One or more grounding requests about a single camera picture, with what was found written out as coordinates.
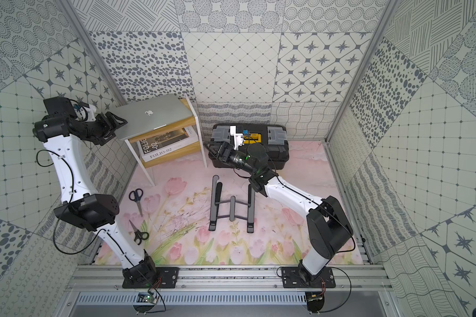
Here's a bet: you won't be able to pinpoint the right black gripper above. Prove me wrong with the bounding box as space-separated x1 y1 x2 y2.
203 140 256 176

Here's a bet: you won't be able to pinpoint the silver laptop computer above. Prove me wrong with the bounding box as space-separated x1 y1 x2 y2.
111 95 193 140

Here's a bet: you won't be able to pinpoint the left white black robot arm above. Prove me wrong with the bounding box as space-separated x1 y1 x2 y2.
33 96 159 289

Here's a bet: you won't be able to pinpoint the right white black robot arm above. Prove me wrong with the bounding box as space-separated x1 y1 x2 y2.
204 141 354 285

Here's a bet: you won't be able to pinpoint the grey folding laptop stand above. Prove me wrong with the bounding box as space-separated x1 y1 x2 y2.
208 175 256 234

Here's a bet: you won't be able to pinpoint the wooden white-framed side shelf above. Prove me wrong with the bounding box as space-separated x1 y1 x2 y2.
116 95 204 186

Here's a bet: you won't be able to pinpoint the white Folio magazine book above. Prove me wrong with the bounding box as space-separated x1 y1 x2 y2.
136 126 198 162

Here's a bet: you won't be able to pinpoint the floral pink table mat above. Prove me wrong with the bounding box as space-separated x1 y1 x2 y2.
94 140 364 266

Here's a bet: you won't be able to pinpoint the left small circuit board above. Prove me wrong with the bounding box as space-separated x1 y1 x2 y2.
136 293 159 305

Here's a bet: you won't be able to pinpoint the small circuit board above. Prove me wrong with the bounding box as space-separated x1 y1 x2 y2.
305 292 325 313
136 293 159 305

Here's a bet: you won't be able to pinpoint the white ventilation grille strip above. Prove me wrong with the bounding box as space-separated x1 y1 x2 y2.
76 291 306 306

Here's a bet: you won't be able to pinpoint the right small circuit board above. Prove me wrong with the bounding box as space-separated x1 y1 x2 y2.
305 292 325 313

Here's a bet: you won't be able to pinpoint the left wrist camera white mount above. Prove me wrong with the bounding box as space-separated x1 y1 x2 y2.
74 103 97 122

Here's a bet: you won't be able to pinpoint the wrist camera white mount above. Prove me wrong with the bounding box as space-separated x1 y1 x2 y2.
230 125 250 150
74 103 97 122

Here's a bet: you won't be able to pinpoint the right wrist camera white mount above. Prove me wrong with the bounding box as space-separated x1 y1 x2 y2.
230 125 250 150

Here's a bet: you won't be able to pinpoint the black toolbox with yellow handle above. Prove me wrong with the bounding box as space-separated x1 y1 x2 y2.
204 123 290 170

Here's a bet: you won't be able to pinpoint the black-handled scissors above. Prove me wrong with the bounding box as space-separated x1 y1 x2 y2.
129 221 149 245

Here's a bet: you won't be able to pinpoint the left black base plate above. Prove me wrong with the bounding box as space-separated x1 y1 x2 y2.
122 265 179 289

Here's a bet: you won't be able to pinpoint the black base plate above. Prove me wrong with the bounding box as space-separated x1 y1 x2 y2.
122 265 179 289
277 266 336 289

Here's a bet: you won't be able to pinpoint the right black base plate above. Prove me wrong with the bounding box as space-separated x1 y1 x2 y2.
277 266 336 289

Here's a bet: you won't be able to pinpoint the aluminium mounting rail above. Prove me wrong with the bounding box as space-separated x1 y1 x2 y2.
66 265 393 291

